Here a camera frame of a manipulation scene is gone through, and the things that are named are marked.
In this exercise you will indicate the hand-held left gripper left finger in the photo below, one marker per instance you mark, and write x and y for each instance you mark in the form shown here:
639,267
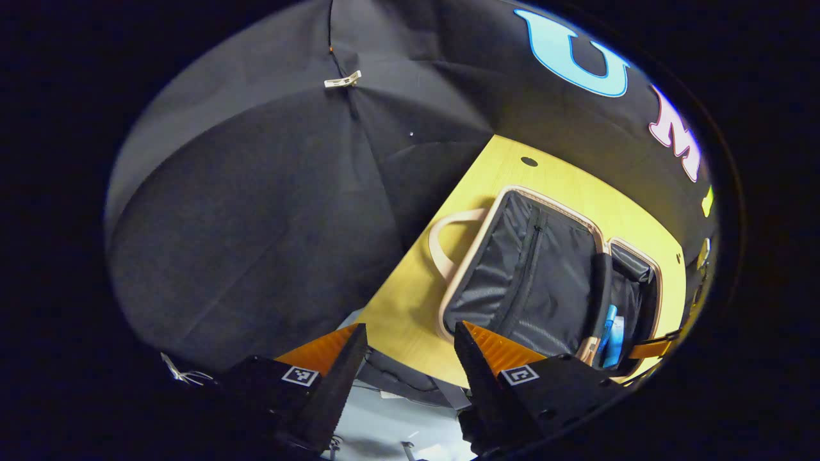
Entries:
333,390

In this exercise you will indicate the blue and white tube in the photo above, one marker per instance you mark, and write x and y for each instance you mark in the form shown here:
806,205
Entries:
617,344

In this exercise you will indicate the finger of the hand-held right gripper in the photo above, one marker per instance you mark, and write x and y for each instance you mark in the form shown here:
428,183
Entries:
650,349

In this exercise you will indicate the black backdrop cloth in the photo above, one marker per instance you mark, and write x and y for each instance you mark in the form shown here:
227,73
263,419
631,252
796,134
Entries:
256,224

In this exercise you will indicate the blue cap bottle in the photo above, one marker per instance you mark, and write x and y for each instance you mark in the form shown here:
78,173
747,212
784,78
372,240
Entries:
608,319

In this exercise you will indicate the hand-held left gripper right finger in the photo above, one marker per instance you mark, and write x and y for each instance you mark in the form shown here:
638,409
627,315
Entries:
483,384

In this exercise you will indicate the white backdrop clip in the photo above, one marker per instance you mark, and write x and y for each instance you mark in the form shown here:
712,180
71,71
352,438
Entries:
343,79

